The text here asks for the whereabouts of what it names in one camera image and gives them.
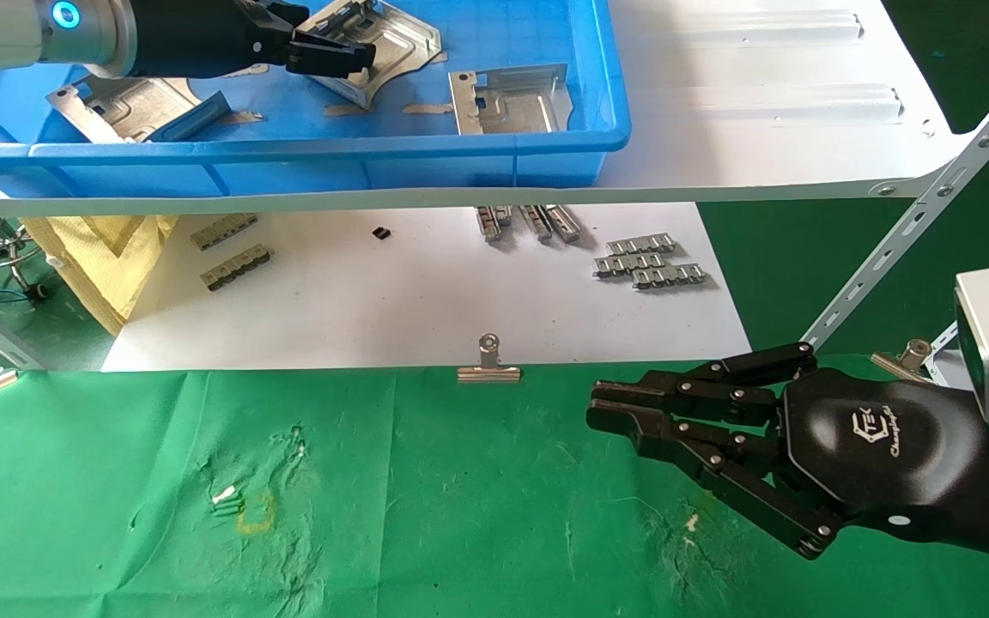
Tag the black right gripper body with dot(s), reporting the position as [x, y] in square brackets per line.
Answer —
[872, 446]

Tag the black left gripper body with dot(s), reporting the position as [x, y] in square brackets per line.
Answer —
[203, 39]

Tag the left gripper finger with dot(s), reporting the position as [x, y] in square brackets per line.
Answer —
[284, 12]
[331, 58]

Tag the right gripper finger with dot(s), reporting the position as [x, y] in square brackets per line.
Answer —
[718, 468]
[700, 390]

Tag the stamped sheet metal part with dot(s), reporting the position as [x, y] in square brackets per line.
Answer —
[400, 43]
[134, 107]
[520, 107]

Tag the blue plastic bin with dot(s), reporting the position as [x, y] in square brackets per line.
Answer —
[288, 163]

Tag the silver clip strip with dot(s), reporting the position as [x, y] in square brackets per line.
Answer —
[640, 245]
[670, 276]
[627, 264]

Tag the grey connector strip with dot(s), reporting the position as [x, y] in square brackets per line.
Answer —
[224, 232]
[237, 267]

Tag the white paper sheet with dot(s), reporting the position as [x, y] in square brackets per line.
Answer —
[391, 292]

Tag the yellow cloth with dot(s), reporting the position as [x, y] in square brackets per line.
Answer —
[108, 266]

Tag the white metal shelf board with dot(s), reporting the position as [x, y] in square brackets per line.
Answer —
[761, 137]

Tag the silver rail piece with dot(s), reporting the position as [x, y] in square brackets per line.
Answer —
[490, 225]
[565, 223]
[536, 223]

